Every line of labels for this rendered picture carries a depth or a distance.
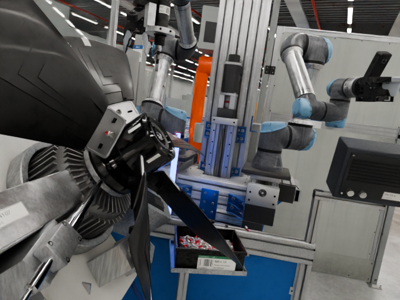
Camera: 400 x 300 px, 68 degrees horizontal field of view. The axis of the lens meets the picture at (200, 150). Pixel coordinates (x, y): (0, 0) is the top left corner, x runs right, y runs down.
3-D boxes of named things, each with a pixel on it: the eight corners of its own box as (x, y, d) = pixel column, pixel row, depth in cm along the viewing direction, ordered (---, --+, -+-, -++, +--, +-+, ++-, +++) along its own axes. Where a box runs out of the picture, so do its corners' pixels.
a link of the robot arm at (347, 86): (361, 77, 110) (342, 77, 109) (371, 76, 106) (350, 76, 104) (359, 97, 112) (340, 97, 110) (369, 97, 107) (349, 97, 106)
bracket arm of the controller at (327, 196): (313, 199, 104) (315, 190, 104) (312, 196, 107) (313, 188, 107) (384, 210, 101) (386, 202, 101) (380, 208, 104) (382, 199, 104)
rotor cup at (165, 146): (142, 194, 71) (187, 166, 68) (106, 194, 57) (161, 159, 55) (118, 143, 75) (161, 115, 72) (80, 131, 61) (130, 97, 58)
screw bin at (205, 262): (172, 269, 87) (175, 247, 86) (172, 243, 104) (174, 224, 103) (244, 274, 90) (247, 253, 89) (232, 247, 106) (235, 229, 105)
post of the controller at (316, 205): (305, 243, 107) (315, 190, 104) (303, 239, 110) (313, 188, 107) (313, 244, 106) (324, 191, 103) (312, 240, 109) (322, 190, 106)
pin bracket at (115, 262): (86, 263, 64) (118, 244, 63) (99, 254, 70) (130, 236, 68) (99, 288, 64) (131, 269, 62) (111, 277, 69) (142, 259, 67)
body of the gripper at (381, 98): (396, 102, 96) (368, 101, 108) (399, 74, 95) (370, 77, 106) (375, 102, 95) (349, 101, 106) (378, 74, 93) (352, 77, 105)
